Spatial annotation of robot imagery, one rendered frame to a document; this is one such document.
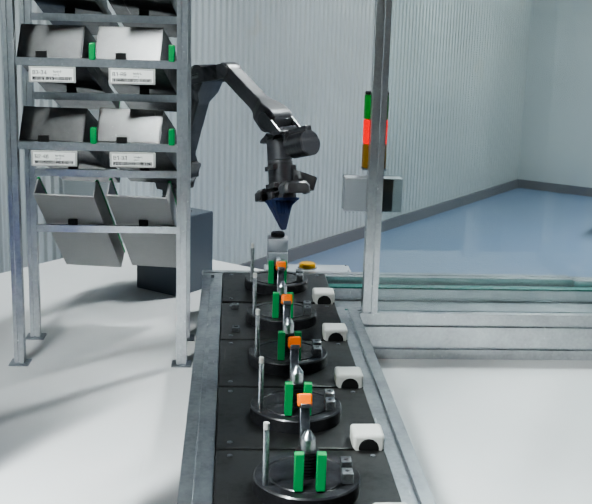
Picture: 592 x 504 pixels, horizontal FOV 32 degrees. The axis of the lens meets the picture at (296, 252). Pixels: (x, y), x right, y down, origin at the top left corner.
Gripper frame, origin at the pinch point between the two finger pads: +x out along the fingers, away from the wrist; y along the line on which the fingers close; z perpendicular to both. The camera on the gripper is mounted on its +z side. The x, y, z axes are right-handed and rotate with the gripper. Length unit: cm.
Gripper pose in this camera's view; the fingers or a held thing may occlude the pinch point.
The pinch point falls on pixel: (282, 214)
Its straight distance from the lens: 234.5
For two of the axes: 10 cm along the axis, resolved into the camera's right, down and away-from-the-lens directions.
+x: 0.5, 10.0, -0.5
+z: 9.1, -0.3, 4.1
